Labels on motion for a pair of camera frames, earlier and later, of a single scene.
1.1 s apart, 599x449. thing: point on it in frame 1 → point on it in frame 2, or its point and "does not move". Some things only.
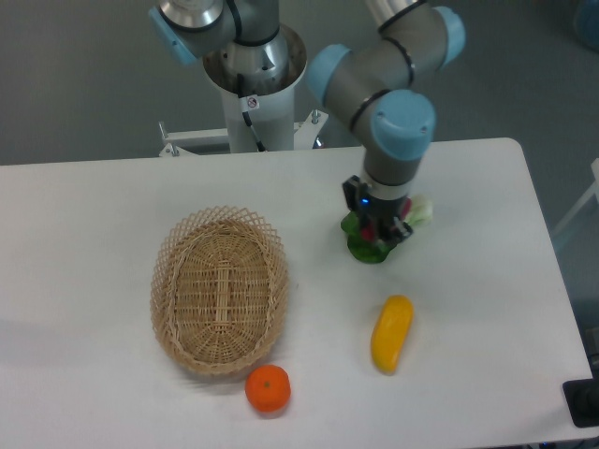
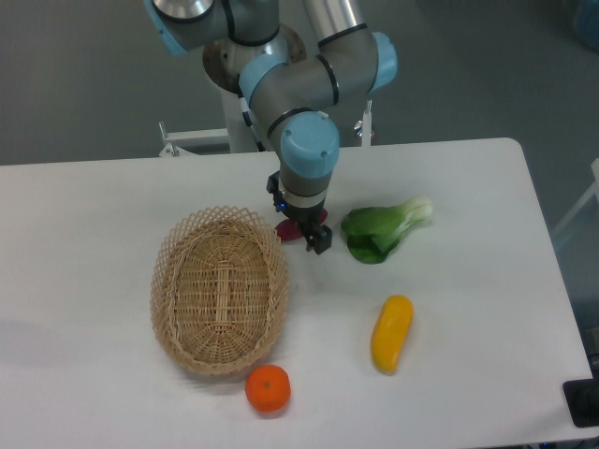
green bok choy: [420, 213] does not move
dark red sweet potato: [367, 230] → [289, 229]
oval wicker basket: [219, 284] does not move
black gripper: [383, 213] → [320, 239]
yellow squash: [390, 332] does not move
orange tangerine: [269, 388] does not move
